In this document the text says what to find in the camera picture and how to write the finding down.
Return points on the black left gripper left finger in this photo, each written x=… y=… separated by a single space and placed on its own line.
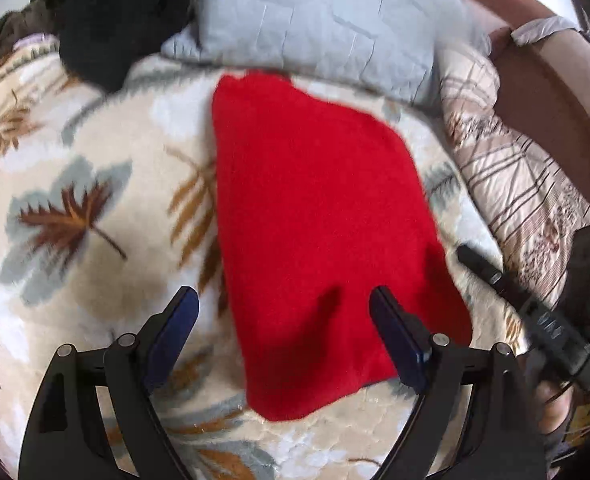
x=65 y=436

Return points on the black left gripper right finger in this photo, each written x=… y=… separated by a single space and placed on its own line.
x=499 y=438

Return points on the red and blue knit sweater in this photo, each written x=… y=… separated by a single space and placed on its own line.
x=317 y=204

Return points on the right hand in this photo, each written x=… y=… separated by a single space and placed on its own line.
x=554 y=403

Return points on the beige striped floral pillow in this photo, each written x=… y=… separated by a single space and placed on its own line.
x=525 y=198

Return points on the cream leaf-pattern fleece blanket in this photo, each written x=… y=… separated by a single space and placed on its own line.
x=107 y=207

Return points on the light grey quilted pillow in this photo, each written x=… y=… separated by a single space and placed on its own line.
x=386 y=46

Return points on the black garment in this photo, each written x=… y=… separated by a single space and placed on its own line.
x=101 y=39

